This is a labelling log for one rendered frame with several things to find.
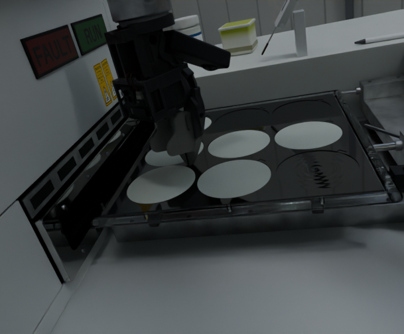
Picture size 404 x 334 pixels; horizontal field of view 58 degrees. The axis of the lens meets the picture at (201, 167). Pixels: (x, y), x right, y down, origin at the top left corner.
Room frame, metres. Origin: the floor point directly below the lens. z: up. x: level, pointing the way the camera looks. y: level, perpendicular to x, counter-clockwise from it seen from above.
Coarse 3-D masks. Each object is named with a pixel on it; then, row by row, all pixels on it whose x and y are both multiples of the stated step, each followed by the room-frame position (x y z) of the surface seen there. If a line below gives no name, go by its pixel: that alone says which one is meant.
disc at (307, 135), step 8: (288, 128) 0.55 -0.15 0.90; (296, 128) 0.54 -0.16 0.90; (304, 128) 0.54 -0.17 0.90; (312, 128) 0.53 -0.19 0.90; (320, 128) 0.52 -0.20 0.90; (328, 128) 0.52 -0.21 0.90; (336, 128) 0.51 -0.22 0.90; (280, 136) 0.53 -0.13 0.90; (288, 136) 0.52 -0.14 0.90; (296, 136) 0.51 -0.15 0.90; (304, 136) 0.51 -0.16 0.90; (312, 136) 0.50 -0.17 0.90; (320, 136) 0.49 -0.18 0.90; (328, 136) 0.49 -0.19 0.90; (336, 136) 0.48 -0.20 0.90; (280, 144) 0.50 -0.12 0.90; (288, 144) 0.49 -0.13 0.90; (296, 144) 0.49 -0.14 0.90; (304, 144) 0.48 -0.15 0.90; (312, 144) 0.47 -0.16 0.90; (320, 144) 0.47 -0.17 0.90
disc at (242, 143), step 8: (224, 136) 0.58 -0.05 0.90; (232, 136) 0.57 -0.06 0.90; (240, 136) 0.56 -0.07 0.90; (248, 136) 0.56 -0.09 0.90; (256, 136) 0.55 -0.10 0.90; (264, 136) 0.54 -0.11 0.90; (216, 144) 0.55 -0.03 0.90; (224, 144) 0.54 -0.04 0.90; (232, 144) 0.54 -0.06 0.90; (240, 144) 0.53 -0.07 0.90; (248, 144) 0.52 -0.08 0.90; (256, 144) 0.52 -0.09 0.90; (264, 144) 0.51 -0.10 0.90; (216, 152) 0.52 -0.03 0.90; (224, 152) 0.52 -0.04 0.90; (232, 152) 0.51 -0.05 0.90; (240, 152) 0.50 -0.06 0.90; (248, 152) 0.50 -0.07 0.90
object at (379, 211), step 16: (336, 208) 0.38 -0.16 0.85; (352, 208) 0.38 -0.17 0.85; (368, 208) 0.37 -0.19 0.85; (384, 208) 0.37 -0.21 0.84; (400, 208) 0.36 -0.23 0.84; (144, 224) 0.45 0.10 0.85; (160, 224) 0.44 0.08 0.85; (176, 224) 0.43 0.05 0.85; (192, 224) 0.43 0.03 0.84; (208, 224) 0.42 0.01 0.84; (224, 224) 0.42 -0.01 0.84; (240, 224) 0.41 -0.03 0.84; (256, 224) 0.41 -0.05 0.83; (272, 224) 0.40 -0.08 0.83; (288, 224) 0.40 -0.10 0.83; (304, 224) 0.39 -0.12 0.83; (320, 224) 0.39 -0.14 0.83; (336, 224) 0.38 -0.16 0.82; (352, 224) 0.38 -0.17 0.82; (368, 224) 0.37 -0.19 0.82; (128, 240) 0.45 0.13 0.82; (144, 240) 0.45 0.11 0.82
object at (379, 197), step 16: (384, 192) 0.32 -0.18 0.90; (400, 192) 0.32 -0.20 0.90; (208, 208) 0.37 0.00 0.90; (224, 208) 0.36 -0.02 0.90; (240, 208) 0.35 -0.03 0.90; (256, 208) 0.35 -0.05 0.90; (272, 208) 0.34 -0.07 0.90; (288, 208) 0.34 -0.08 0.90; (304, 208) 0.33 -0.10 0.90; (320, 208) 0.33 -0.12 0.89; (96, 224) 0.40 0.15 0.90; (112, 224) 0.39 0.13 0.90; (128, 224) 0.39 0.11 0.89
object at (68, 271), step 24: (120, 144) 0.60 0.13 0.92; (144, 144) 0.70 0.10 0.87; (96, 168) 0.50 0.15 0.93; (72, 192) 0.43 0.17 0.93; (48, 216) 0.37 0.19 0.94; (96, 216) 0.46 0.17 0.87; (48, 240) 0.36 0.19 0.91; (72, 240) 0.42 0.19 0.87; (96, 240) 0.44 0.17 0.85; (72, 264) 0.38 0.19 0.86
